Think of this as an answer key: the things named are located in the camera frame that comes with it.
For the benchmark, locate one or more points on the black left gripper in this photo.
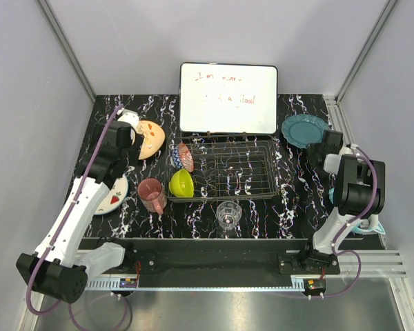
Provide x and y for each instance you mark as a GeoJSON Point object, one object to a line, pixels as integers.
{"type": "Point", "coordinates": [134, 151]}

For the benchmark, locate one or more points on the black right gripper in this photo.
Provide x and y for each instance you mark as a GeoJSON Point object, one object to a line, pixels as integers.
{"type": "Point", "coordinates": [311, 147]}

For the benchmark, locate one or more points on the orange floral plate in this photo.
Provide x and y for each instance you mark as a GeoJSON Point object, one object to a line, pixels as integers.
{"type": "Point", "coordinates": [154, 137]}

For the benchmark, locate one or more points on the teal scalloped plate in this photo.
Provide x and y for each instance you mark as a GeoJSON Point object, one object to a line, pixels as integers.
{"type": "Point", "coordinates": [303, 129]}

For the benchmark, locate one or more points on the red patterned bowl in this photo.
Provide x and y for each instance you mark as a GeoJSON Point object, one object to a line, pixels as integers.
{"type": "Point", "coordinates": [181, 158]}

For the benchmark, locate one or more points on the yellow-green bowl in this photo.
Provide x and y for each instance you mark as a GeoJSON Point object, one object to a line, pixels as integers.
{"type": "Point", "coordinates": [181, 184]}

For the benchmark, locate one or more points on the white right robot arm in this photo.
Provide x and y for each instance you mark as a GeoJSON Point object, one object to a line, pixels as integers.
{"type": "Point", "coordinates": [320, 251]}

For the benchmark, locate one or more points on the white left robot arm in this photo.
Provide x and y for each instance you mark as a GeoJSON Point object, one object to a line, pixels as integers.
{"type": "Point", "coordinates": [54, 268]}

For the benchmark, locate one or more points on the white watermelon plate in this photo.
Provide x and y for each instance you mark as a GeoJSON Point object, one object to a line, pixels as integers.
{"type": "Point", "coordinates": [115, 197]}

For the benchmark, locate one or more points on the pink mug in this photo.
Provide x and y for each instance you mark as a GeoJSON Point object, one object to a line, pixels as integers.
{"type": "Point", "coordinates": [152, 195]}

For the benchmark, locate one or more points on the teal cat-ear headphones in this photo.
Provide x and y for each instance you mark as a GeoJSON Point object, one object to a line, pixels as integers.
{"type": "Point", "coordinates": [369, 225]}

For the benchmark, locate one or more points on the white dry-erase board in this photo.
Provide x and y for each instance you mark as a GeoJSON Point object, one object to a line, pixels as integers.
{"type": "Point", "coordinates": [228, 98]}

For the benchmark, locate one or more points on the clear drinking glass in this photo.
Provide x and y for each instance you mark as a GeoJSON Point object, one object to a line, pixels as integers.
{"type": "Point", "coordinates": [228, 214]}

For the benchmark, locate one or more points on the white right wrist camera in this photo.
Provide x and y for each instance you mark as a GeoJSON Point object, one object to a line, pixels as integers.
{"type": "Point", "coordinates": [333, 160]}

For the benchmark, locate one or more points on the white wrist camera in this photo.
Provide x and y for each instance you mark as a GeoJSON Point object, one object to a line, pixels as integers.
{"type": "Point", "coordinates": [128, 116]}
{"type": "Point", "coordinates": [333, 160]}

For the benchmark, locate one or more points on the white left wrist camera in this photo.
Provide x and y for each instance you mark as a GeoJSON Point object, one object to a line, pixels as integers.
{"type": "Point", "coordinates": [128, 116]}

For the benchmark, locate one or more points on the black wire dish rack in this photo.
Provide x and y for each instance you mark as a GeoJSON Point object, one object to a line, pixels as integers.
{"type": "Point", "coordinates": [234, 167]}

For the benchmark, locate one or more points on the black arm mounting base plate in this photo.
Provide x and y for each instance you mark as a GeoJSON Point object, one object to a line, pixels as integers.
{"type": "Point", "coordinates": [227, 263]}

